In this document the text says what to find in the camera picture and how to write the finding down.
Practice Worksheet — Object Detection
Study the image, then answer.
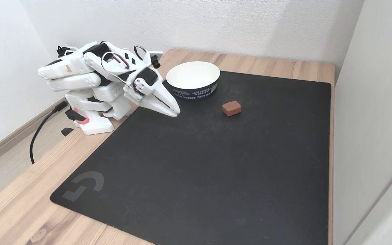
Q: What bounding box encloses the black power cable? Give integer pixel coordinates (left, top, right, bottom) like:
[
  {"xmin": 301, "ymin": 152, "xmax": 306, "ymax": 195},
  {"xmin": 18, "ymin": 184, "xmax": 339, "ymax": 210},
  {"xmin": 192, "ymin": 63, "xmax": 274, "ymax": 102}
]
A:
[{"xmin": 29, "ymin": 101, "xmax": 69, "ymax": 164}]

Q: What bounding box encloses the white paper bowl navy band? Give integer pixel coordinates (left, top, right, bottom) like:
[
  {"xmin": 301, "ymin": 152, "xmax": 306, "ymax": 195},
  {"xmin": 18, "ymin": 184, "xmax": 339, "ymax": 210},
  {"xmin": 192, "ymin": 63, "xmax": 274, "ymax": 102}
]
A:
[{"xmin": 166, "ymin": 61, "xmax": 221, "ymax": 101}]

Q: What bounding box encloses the small camera on white bracket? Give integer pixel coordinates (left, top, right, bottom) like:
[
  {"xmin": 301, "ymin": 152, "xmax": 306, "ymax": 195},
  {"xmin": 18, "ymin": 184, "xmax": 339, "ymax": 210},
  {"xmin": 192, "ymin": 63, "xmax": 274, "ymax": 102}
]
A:
[{"xmin": 147, "ymin": 51, "xmax": 164, "ymax": 69}]

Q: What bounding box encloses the black desk mat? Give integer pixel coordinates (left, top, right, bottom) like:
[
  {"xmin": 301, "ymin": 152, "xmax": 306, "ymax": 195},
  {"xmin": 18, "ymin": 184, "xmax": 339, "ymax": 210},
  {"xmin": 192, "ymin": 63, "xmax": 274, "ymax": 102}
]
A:
[{"xmin": 50, "ymin": 71, "xmax": 331, "ymax": 245}]

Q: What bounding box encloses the brown toy block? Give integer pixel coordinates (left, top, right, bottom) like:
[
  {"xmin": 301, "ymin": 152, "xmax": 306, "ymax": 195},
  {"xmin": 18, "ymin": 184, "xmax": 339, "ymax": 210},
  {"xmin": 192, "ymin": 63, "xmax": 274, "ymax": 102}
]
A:
[{"xmin": 222, "ymin": 100, "xmax": 242, "ymax": 117}]

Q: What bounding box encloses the black and red table clamp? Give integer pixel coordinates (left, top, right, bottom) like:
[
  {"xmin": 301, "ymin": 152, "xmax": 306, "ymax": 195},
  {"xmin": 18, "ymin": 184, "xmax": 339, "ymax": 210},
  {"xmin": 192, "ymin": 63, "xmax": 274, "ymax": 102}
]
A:
[{"xmin": 61, "ymin": 108, "xmax": 89, "ymax": 136}]

